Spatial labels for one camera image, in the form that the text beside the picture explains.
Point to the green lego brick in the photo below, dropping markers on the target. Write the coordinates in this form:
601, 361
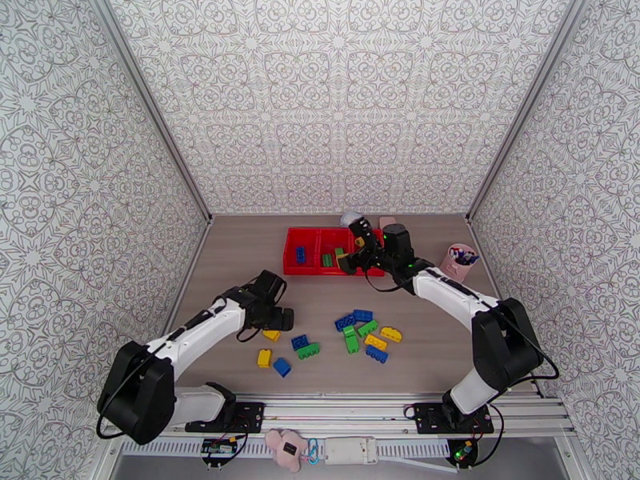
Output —
309, 350
327, 260
367, 327
339, 252
351, 339

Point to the blue lego brick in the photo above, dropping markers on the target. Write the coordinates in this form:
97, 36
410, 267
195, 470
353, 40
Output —
301, 254
363, 315
299, 341
282, 367
345, 322
376, 354

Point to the yellow rounded lego brick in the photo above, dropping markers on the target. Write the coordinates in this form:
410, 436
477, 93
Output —
392, 334

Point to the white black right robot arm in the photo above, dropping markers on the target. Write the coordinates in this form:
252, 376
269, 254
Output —
450, 288

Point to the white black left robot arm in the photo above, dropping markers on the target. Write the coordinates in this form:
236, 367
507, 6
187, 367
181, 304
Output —
200, 333

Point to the grey round object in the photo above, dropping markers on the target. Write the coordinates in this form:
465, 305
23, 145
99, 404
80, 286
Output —
350, 218

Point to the red plastic bin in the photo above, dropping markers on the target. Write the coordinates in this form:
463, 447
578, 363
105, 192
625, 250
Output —
327, 241
292, 238
372, 273

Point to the red white marker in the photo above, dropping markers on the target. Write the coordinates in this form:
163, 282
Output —
455, 252

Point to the pink pen cup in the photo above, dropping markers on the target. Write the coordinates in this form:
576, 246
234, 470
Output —
456, 269

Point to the blue marker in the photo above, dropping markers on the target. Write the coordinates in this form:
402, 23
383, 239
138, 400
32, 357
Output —
471, 258

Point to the pink plush toy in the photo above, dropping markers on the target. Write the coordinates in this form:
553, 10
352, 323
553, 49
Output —
280, 443

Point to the green circuit board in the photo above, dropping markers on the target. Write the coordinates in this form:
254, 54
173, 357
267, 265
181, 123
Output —
219, 447
462, 451

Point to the blue pink carabiner clip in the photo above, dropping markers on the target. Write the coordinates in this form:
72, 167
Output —
313, 451

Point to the white plastic box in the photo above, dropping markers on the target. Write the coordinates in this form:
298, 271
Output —
350, 451

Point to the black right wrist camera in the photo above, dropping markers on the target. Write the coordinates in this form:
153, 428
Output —
361, 227

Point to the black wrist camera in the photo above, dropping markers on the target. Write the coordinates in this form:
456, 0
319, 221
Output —
361, 227
282, 318

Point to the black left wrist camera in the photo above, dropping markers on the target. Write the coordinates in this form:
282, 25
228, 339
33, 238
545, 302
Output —
282, 318

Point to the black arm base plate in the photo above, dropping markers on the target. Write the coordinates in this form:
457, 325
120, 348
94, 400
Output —
430, 418
247, 416

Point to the aluminium mounting rail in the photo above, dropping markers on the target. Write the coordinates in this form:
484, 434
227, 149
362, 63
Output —
350, 413

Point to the aluminium frame post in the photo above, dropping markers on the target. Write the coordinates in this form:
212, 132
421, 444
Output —
530, 103
150, 108

